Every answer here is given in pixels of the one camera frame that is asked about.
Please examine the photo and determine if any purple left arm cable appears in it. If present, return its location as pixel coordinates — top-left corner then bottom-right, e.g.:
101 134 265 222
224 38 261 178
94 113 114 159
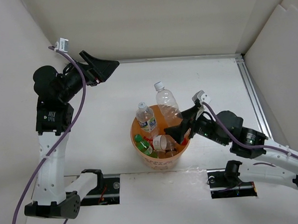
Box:
1 44 93 224

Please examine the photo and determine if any clear bottle red label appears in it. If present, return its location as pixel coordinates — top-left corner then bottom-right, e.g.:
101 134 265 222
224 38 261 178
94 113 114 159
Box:
143 135 180 151

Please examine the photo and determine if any orange plastic bin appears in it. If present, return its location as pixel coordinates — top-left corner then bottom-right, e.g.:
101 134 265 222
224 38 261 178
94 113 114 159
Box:
130 105 190 170

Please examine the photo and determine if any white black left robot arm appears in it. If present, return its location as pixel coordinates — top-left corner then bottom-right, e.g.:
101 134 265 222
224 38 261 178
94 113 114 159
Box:
24 51 119 219

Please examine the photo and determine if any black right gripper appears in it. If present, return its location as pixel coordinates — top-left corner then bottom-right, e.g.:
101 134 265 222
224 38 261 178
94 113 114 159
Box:
162 103 229 149

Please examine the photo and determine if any clear bottle blue yellow label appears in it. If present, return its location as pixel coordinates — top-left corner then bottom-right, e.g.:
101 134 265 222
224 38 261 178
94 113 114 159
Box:
136 102 157 133

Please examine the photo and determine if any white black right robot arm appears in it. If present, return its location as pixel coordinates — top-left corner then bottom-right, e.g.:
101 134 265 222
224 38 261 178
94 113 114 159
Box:
164 100 298 192

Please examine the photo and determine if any side aluminium rail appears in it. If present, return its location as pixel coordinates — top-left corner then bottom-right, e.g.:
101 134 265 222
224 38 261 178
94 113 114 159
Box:
235 54 273 139

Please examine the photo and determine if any green plastic soda bottle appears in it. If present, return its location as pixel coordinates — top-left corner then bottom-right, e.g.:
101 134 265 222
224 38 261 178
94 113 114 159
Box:
133 134 158 158

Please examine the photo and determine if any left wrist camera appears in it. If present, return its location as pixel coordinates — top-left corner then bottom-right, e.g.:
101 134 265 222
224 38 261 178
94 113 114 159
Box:
53 37 69 53

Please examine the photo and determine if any clear crushed unlabelled bottle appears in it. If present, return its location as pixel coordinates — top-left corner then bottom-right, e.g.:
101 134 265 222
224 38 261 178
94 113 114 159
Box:
154 81 182 127

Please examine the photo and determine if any clear bottle black cap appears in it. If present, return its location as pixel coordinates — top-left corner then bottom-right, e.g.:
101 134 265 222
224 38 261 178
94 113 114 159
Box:
164 135 178 158

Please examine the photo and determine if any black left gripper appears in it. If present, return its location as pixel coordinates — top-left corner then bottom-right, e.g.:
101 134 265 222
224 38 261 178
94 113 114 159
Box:
56 49 121 103

